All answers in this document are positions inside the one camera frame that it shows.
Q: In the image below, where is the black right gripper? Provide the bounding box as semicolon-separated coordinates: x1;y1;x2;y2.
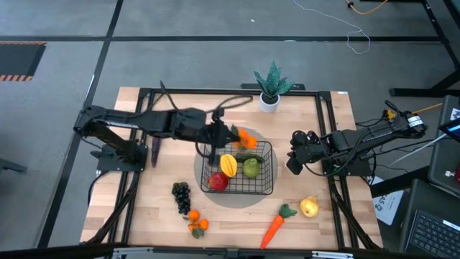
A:
287;129;334;165

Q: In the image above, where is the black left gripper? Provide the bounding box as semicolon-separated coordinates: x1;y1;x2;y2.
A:
175;107;242;166

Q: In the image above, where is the yellow starfruit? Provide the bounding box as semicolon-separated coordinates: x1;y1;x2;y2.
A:
219;153;239;178

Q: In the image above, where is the green pear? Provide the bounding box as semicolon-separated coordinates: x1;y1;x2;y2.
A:
242;158;260;179

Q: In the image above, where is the red apple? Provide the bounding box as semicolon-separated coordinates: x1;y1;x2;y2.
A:
208;171;229;191

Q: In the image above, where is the yellow pear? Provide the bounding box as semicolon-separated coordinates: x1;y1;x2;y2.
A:
299;196;320;219

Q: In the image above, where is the purple eggplant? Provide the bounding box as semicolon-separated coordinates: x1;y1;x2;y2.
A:
151;136;162;168

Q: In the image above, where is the black grape bunch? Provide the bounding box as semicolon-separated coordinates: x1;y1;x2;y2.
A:
171;181;191;216

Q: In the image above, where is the orange carrot with green leaves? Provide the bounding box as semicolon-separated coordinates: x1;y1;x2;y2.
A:
259;204;298;250

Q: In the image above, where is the green plant in white pot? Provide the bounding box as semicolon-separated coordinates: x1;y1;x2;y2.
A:
253;60;294;114

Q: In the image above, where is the grey round mat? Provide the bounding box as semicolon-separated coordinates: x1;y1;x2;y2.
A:
193;126;280;209

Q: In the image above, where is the white paper sheet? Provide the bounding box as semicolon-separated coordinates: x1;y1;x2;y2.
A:
369;176;405;226

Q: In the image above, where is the thin white rod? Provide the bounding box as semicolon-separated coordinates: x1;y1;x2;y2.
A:
390;133;447;167

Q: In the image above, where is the black equipment case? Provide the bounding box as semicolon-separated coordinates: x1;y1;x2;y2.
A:
427;95;460;199

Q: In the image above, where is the tablet screen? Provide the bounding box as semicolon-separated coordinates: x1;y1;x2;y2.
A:
438;117;460;144

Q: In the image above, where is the black laptop keyboard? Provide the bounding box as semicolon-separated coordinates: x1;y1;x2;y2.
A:
404;210;460;259

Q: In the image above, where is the black furniture foot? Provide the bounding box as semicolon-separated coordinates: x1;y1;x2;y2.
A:
0;158;28;173

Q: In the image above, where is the black hazard-striped floor mat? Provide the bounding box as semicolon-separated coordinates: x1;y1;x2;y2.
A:
0;41;47;83

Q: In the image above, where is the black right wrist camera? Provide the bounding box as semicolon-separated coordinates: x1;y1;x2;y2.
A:
286;157;305;176

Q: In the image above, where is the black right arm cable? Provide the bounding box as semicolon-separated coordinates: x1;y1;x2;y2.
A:
304;158;360;178

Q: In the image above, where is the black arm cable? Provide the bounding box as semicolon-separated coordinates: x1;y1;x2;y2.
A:
304;158;360;178
160;81;254;114

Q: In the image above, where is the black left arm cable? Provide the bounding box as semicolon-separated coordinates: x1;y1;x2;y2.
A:
160;81;254;114

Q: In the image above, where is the black table frame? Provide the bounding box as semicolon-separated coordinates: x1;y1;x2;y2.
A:
80;86;384;253

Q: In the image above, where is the black wire basket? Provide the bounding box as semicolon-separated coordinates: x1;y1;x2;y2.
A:
200;140;275;196

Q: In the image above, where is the yellow extension cable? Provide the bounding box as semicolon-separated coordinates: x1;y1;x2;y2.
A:
384;103;443;122

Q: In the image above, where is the white floor cable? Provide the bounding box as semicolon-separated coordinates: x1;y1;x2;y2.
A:
293;0;372;55

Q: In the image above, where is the yellow floor cable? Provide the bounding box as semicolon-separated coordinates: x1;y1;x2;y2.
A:
344;0;389;16

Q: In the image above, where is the black desk leg frame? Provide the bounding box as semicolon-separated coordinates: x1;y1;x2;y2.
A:
390;0;460;98

